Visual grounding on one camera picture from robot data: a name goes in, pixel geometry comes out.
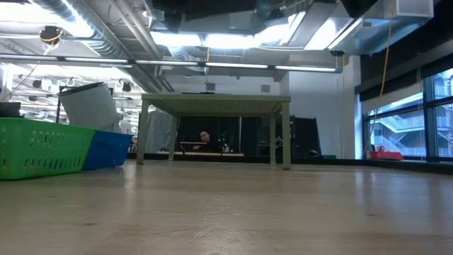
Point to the white desk lamp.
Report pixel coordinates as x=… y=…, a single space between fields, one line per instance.
x=92 y=106

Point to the long wooden desk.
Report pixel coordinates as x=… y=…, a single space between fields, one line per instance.
x=212 y=154

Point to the ceiling light strip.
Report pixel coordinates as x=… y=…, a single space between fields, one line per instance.
x=233 y=65

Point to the green perforated metal shelf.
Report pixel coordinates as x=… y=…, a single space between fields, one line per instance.
x=216 y=99

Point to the grey cloth cover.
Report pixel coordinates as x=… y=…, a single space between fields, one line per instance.
x=159 y=131

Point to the large glass window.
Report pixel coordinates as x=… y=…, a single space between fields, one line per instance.
x=396 y=134

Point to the person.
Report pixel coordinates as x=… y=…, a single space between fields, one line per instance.
x=204 y=136

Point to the red box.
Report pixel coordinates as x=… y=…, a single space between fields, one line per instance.
x=385 y=156

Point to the blue plastic basket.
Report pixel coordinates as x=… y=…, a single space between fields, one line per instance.
x=106 y=148

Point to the black monitor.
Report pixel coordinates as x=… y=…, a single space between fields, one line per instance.
x=10 y=110

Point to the green plastic basket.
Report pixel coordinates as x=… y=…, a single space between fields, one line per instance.
x=42 y=148

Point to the silver rectangular air duct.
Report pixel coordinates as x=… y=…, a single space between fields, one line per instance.
x=318 y=28

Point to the dome security camera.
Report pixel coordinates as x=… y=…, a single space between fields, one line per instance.
x=337 y=53

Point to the silver spiral air duct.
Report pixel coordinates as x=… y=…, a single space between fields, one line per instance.
x=106 y=35

